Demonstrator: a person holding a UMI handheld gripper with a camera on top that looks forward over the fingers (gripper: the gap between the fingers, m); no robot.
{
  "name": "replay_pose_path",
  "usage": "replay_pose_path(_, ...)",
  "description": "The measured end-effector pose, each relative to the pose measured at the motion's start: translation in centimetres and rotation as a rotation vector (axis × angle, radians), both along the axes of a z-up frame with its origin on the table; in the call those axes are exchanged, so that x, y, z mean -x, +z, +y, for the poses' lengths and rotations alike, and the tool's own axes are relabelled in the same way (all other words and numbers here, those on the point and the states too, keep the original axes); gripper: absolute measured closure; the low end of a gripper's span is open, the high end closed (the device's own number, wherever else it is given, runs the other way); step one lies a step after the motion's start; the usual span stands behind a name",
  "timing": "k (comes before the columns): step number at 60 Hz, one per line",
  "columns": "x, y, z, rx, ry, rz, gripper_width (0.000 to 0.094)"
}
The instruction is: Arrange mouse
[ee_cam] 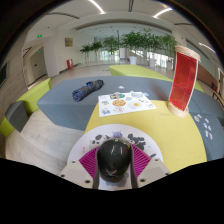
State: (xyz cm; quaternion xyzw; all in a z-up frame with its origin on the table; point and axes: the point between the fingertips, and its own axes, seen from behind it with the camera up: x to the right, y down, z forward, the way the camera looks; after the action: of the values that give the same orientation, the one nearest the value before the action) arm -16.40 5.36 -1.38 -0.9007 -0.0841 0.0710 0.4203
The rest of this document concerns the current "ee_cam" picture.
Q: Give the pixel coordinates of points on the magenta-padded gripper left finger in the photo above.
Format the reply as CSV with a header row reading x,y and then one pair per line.
x,y
87,165

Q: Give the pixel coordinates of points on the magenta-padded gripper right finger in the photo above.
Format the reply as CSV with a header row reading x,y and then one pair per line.
x,y
141,163

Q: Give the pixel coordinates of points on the black computer mouse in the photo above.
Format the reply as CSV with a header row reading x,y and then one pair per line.
x,y
113,160

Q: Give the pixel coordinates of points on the round white puppy mouse pad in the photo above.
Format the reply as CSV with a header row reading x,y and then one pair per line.
x,y
80,146

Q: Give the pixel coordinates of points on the white sticker sheet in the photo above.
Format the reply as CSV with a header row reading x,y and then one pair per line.
x,y
126,104

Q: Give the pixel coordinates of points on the large grey ottoman seat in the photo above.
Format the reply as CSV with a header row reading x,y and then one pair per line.
x,y
60,106

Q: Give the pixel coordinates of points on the small sticker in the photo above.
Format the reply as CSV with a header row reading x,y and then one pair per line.
x,y
205,125
210,135
206,120
206,133
199,116
196,118
209,127

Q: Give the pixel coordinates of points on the folded dark blue umbrella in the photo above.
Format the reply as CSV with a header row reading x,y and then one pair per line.
x,y
87,90

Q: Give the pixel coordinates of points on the lime green bench seat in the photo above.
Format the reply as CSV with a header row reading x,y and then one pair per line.
x,y
33,96

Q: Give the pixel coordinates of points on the lime green ottoman seat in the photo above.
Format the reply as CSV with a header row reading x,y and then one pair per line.
x,y
199,86
136,70

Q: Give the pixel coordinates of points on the red liquid timer wooden ends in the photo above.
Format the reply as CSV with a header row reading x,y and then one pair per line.
x,y
182,80

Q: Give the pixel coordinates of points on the wooden bench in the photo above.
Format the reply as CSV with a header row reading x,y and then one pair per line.
x,y
218,96

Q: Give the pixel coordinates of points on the red fire extinguisher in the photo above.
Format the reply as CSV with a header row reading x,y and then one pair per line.
x,y
69,63

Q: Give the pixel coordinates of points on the row of potted plants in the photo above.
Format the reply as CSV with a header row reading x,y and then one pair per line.
x,y
140,40

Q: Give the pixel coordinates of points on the green exit sign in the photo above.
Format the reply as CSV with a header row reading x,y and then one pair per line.
x,y
39,35

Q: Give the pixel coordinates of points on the ceiling strip lights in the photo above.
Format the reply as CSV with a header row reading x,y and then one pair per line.
x,y
96,6

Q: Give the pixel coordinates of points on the black wall screen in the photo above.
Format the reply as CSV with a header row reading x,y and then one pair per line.
x,y
2,75

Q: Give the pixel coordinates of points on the golden wall plaque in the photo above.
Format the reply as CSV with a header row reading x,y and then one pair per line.
x,y
68,42

